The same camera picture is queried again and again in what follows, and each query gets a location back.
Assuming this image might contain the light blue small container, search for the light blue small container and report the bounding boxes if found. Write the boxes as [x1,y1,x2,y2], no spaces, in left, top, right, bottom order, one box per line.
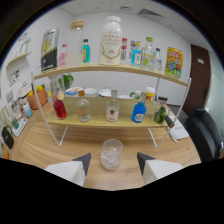
[22,102,33,118]

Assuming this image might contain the clear bottle blue cap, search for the clear bottle blue cap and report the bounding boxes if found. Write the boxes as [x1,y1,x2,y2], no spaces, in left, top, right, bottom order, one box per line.
[153,47,163,72]

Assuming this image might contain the small bottle red cap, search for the small bottle red cap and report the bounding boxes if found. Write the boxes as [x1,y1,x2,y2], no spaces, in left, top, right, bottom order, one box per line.
[120,37,128,62]

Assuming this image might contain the small red liquid bottle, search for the small red liquid bottle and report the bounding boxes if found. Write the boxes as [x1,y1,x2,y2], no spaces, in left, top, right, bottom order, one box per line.
[53,91,68,120]

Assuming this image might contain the white notebook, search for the white notebook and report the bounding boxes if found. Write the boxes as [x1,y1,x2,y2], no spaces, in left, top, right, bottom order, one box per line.
[169,119,190,141]

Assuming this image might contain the two-tier wooden shelf rack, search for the two-tier wooden shelf rack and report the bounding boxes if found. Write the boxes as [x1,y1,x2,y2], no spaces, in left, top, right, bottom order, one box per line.
[30,63,193,149]

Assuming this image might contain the glass jar with cork lid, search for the glass jar with cork lid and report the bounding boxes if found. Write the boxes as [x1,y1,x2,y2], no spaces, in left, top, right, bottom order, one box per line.
[65,20,85,68]

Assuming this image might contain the white bowl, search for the white bowl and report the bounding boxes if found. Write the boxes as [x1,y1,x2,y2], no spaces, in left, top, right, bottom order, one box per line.
[83,87,99,98]

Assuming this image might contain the clear bottle orange cap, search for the clear bottle orange cap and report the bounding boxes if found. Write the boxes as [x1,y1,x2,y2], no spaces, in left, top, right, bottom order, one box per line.
[76,90,92,123]

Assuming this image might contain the tall black yellow can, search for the tall black yellow can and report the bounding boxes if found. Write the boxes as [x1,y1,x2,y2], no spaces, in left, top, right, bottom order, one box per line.
[40,28,61,72]

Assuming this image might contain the brown wooden door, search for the brown wooden door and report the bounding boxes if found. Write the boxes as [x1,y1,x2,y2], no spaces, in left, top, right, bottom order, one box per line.
[182,44,212,116]

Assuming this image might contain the small light blue bottle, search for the small light blue bottle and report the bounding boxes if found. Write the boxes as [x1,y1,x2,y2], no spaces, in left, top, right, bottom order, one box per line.
[130,41,142,67]

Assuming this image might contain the ceiling air vent grille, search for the ceiling air vent grille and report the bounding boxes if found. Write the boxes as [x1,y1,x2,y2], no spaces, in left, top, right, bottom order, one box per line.
[138,8,164,18]

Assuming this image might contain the black chair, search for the black chair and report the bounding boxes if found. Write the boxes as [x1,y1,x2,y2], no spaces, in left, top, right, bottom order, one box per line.
[184,107,224,163]

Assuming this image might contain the green potted plant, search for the green potted plant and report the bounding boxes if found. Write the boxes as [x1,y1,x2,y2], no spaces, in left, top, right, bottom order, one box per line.
[58,73,75,91]

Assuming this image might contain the green cup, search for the green cup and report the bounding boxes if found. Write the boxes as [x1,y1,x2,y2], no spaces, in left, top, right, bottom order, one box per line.
[12,117,20,130]

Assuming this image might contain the clear glass with ice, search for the clear glass with ice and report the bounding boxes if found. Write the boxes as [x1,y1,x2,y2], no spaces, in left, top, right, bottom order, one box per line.
[100,138,125,171]

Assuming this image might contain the black kettle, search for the black kettle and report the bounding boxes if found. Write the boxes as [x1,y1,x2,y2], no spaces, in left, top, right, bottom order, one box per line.
[1,125,15,150]

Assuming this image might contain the orange basket with fruit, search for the orange basket with fruit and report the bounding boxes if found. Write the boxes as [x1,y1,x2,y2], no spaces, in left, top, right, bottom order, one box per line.
[26,85,48,110]

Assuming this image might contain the white countertop appliance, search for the white countertop appliance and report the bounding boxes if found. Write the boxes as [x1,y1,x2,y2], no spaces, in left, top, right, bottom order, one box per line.
[18,82,33,99]

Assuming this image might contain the yellow drink can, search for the yellow drink can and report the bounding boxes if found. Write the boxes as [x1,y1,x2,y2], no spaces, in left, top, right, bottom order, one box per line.
[165,46,184,79]

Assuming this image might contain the yellow bottle white cap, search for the yellow bottle white cap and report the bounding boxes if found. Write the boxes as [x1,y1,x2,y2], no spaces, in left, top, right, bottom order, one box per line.
[145,85,156,101]

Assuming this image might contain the white kitchen scale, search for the white kitchen scale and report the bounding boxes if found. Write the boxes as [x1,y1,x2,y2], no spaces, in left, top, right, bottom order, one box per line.
[11,117,29,138]

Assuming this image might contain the clear bottle green cap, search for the clear bottle green cap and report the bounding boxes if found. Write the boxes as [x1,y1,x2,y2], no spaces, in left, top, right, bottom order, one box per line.
[140,36,155,71]

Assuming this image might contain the large white bottle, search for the large white bottle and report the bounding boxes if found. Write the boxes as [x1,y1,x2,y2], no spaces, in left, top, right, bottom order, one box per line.
[99,15,123,66]

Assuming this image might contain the blue liquid bottle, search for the blue liquid bottle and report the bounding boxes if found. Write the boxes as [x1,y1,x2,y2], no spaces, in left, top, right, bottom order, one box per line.
[131,92,147,124]

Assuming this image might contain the wooden wall shelf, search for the wooden wall shelf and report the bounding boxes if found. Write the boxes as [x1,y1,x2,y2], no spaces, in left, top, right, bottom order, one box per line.
[6,51,33,68]

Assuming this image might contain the small teal liquid bottle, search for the small teal liquid bottle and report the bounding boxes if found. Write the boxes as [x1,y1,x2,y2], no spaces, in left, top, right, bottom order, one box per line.
[82,38,91,64]

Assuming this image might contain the clear bottle red label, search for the clear bottle red label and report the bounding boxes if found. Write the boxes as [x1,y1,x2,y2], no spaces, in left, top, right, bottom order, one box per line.
[105,89,120,123]

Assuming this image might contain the small pink liquid bottle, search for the small pink liquid bottle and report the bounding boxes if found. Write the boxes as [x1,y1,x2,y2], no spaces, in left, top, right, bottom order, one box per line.
[59,43,68,68]

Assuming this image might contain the blue rimmed bowl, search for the blue rimmed bowl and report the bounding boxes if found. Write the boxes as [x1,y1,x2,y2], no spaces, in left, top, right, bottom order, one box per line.
[64,86,84,98]

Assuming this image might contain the glass jar with limes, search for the glass jar with limes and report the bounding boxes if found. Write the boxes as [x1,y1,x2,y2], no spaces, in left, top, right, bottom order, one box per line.
[153,99,168,125]

